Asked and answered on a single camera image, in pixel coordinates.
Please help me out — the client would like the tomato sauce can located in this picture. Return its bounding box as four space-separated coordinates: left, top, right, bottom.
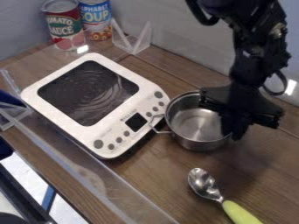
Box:
41 0 85 51

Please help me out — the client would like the alphabet soup can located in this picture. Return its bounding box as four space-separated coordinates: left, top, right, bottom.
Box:
79 0 112 41

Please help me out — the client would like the silver pot with handles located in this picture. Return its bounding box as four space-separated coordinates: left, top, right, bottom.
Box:
148 91 231 152

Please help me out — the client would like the clear acrylic front barrier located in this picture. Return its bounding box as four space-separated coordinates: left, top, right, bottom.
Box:
0 69 180 224

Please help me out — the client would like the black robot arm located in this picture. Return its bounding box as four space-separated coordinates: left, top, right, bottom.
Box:
184 0 291 140

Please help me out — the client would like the clear acrylic corner bracket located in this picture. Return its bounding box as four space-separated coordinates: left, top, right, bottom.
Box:
111 18 152 55

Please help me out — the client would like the spoon with green handle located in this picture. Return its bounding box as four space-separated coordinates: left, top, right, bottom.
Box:
187 168 263 224

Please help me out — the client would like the black metal table frame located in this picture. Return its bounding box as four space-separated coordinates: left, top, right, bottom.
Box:
0 165 57 224

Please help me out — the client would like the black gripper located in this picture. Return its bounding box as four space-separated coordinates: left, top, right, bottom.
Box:
200 85 284 141

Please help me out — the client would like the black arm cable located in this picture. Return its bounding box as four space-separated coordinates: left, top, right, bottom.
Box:
261 70 289 96

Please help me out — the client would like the white and black stove top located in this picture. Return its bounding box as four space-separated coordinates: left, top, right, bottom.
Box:
21 52 169 159

